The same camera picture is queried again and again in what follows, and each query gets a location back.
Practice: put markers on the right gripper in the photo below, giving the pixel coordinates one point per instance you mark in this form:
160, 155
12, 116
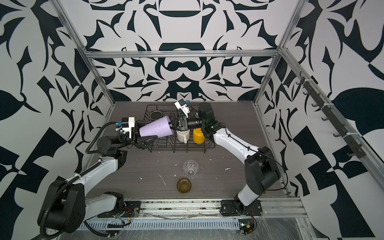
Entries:
183, 121

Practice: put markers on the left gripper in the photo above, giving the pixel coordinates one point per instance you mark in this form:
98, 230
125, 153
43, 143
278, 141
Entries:
139, 142

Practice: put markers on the purple plastic cup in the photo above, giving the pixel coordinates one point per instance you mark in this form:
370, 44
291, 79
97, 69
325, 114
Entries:
160, 128

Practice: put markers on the red inside white mug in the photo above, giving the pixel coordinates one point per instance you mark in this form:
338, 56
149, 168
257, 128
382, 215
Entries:
183, 136

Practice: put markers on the black mug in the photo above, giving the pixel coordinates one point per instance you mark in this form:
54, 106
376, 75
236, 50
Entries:
156, 114

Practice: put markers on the yellow mug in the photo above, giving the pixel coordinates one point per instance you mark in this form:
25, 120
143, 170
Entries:
198, 136

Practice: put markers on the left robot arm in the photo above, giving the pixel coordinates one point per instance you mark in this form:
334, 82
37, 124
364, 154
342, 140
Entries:
66, 208

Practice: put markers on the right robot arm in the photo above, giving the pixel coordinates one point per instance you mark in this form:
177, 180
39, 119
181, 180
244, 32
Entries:
261, 169

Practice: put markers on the clear glass cup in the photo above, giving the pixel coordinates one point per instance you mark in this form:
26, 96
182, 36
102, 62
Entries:
190, 169

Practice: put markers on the olive brown glass cup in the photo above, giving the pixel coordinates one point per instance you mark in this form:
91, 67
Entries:
184, 185

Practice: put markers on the small circuit board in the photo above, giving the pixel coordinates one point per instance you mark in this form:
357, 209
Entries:
247, 226

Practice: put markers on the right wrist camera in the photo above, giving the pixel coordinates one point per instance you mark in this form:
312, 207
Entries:
183, 106

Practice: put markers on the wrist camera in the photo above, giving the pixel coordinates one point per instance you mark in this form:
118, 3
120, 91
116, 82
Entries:
183, 106
126, 126

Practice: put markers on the black wire dish rack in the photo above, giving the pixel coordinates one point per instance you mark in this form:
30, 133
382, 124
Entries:
171, 143

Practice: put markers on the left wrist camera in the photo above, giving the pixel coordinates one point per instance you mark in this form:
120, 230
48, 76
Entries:
126, 126

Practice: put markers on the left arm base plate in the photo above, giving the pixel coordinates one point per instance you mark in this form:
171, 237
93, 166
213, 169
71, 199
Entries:
128, 209

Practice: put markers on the white cable duct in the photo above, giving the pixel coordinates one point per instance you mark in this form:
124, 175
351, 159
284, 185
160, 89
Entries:
171, 224

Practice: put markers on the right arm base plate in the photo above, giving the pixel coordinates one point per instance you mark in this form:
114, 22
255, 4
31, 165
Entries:
236, 208

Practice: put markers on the wall hook rail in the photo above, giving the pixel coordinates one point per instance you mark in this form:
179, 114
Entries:
333, 115

